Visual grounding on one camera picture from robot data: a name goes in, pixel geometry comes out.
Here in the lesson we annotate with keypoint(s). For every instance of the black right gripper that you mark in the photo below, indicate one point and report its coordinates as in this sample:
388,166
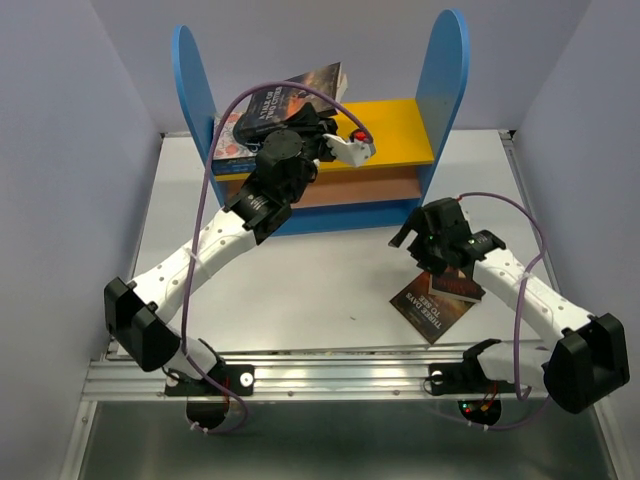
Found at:
417,221

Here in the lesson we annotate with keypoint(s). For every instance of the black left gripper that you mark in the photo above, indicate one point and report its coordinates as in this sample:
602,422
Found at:
306,118

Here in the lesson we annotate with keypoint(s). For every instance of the A Tale of Two Cities book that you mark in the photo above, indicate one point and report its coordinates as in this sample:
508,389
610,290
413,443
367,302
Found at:
269,108

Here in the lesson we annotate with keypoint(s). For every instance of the Edward Tulane book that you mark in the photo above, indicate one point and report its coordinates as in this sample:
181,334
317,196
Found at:
455,285

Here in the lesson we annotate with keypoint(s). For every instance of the Three Days to See book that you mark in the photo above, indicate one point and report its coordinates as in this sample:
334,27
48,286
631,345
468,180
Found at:
429,311

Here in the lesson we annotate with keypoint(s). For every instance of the Little Women book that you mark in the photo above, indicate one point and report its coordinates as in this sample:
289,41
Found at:
228,148

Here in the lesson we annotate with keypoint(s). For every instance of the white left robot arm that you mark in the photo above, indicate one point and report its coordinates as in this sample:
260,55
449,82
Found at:
138,313

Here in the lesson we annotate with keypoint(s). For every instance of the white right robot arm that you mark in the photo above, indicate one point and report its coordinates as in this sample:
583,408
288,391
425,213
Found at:
583,357

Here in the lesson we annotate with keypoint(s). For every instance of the blue and yellow bookshelf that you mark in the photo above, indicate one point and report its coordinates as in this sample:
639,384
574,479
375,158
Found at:
410,135

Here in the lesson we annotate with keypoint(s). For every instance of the aluminium mounting rail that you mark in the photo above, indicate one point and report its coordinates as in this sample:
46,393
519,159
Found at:
346,375

